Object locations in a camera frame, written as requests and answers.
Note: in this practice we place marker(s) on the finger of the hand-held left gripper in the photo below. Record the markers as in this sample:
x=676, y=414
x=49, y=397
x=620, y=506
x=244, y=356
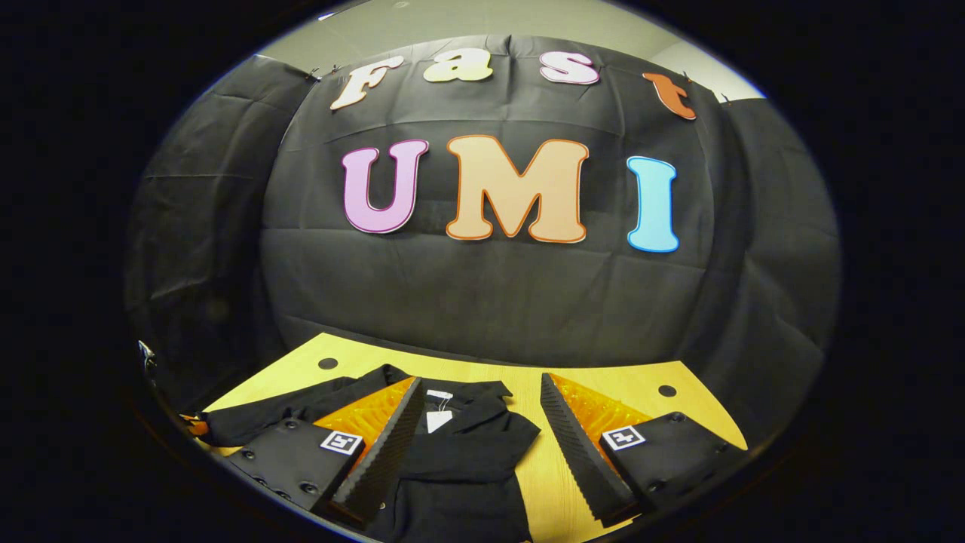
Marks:
x=194, y=425

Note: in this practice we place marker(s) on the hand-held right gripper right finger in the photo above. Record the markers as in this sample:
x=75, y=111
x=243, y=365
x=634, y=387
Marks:
x=577, y=452

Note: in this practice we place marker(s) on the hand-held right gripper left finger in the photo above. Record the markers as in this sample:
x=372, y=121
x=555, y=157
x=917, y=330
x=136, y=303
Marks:
x=392, y=452

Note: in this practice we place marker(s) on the black collared garment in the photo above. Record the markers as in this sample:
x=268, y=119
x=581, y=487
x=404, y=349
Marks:
x=467, y=452

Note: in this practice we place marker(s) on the black backdrop cloth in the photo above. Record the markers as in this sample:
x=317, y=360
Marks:
x=490, y=302

